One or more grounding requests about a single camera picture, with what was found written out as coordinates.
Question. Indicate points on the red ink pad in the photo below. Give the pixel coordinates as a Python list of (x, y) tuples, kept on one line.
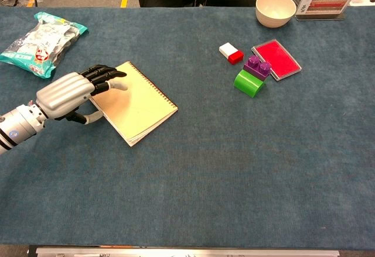
[(276, 58)]

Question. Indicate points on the white and red block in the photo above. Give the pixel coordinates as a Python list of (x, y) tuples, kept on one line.
[(230, 52)]

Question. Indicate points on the tan spiral notebook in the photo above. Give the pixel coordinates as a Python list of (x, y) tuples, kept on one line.
[(140, 107)]

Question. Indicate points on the cream bowl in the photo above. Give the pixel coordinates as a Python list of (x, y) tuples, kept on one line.
[(275, 8)]

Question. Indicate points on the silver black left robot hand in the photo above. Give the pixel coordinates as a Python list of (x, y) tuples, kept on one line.
[(64, 93)]

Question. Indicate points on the aluminium table edge rail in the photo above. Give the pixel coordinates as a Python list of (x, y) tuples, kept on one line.
[(187, 252)]

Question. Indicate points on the green rounded toy block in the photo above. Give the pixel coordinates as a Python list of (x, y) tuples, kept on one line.
[(249, 84)]

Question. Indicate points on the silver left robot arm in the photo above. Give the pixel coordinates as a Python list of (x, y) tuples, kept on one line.
[(17, 125)]

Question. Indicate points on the purple studded toy brick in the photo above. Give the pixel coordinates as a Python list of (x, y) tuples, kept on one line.
[(257, 68)]

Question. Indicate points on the teal snack bag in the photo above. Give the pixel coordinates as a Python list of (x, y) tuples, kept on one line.
[(38, 43)]

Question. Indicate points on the blue felt table cloth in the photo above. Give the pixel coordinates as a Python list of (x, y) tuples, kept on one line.
[(205, 166)]

